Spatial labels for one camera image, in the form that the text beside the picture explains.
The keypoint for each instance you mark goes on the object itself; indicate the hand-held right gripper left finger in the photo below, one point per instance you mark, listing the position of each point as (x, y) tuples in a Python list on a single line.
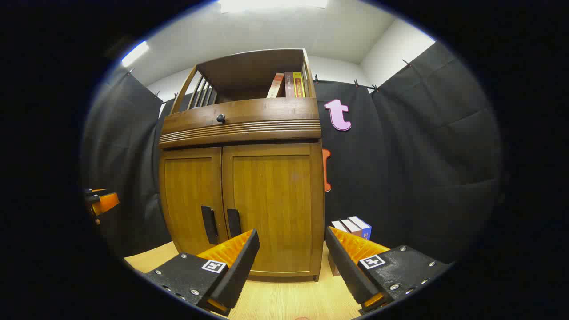
[(242, 262)]

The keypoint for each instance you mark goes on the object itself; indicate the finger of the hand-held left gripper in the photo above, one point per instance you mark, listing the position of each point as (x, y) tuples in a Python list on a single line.
[(106, 202)]

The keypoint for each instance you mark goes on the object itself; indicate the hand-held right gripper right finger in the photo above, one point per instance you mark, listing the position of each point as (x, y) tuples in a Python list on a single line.
[(344, 266)]

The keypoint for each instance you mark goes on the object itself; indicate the wooden shoe cabinet door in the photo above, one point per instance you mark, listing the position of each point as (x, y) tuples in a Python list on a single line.
[(271, 191), (191, 191)]

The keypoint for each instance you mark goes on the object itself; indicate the wooden double-door shoe cabinet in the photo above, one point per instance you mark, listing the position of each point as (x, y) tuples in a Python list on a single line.
[(249, 133)]

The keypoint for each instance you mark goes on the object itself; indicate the wooden cabinet drawer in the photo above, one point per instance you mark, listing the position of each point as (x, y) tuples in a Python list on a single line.
[(266, 113)]

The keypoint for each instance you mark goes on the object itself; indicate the brown book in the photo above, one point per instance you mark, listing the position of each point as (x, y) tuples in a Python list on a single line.
[(338, 226)]

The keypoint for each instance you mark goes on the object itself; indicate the blue book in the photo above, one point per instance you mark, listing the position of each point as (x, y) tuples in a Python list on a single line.
[(363, 229)]

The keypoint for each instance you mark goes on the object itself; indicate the black backdrop cloth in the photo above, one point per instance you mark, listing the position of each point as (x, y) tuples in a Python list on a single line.
[(422, 155)]

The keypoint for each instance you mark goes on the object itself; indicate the small ceiling light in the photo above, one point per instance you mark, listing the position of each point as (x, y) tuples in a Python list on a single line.
[(134, 54)]

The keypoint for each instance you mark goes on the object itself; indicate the orange book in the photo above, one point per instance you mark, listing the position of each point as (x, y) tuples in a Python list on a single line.
[(276, 86)]

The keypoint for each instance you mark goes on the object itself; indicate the dark red book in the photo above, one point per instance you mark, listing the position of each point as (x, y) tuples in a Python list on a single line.
[(289, 85)]

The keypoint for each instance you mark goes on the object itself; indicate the large ceiling light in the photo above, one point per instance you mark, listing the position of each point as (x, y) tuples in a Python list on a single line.
[(271, 4)]

